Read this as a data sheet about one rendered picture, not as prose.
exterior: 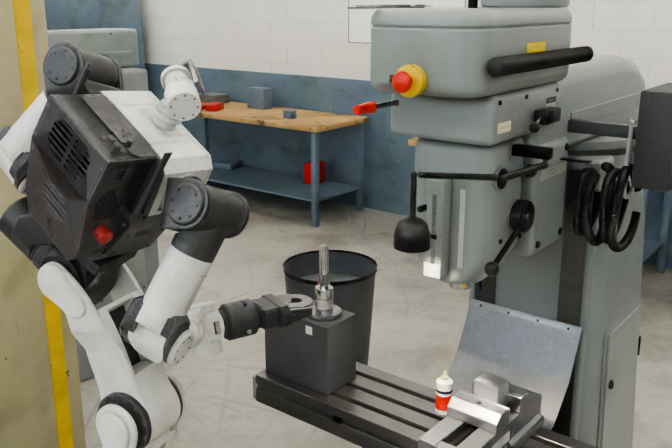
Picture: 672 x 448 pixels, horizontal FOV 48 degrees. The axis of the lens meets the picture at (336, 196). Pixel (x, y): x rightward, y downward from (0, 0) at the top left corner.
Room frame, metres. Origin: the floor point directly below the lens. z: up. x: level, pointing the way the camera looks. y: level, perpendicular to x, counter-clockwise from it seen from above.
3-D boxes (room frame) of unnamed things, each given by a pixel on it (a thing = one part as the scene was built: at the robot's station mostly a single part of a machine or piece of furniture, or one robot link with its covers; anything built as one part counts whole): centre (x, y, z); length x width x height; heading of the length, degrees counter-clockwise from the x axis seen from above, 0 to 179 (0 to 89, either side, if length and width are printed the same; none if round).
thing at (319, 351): (1.84, 0.07, 1.03); 0.22 x 0.12 x 0.20; 51
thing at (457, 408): (1.50, -0.31, 1.02); 0.12 x 0.06 x 0.04; 50
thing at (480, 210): (1.60, -0.28, 1.47); 0.21 x 0.19 x 0.32; 52
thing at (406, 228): (1.42, -0.15, 1.46); 0.07 x 0.07 x 0.06
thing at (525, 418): (1.52, -0.33, 0.99); 0.35 x 0.15 x 0.11; 140
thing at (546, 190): (1.75, -0.40, 1.47); 0.24 x 0.19 x 0.26; 52
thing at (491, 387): (1.54, -0.35, 1.05); 0.06 x 0.05 x 0.06; 50
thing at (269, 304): (1.70, 0.19, 1.16); 0.13 x 0.12 x 0.10; 33
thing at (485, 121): (1.63, -0.31, 1.68); 0.34 x 0.24 x 0.10; 142
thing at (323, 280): (1.81, 0.03, 1.25); 0.03 x 0.03 x 0.11
